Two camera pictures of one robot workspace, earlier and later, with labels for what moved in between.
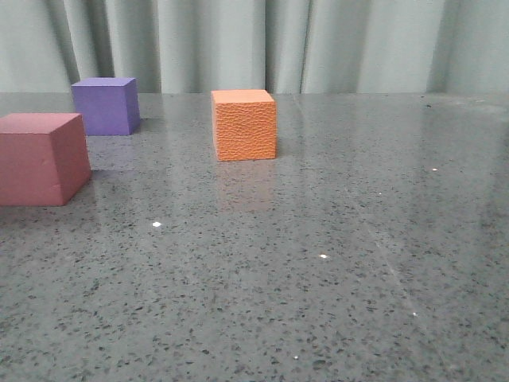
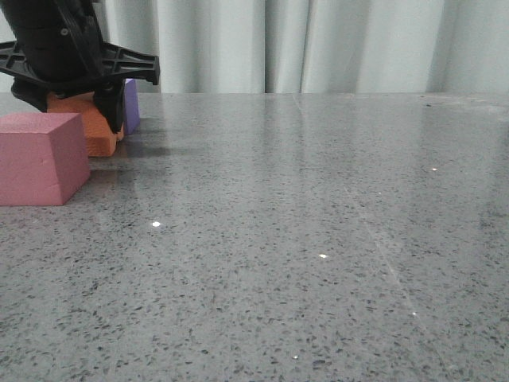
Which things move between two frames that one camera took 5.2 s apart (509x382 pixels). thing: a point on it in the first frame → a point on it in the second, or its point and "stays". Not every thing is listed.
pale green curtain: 287,46 stays
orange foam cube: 244,125 → 101,136
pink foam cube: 44,158 stays
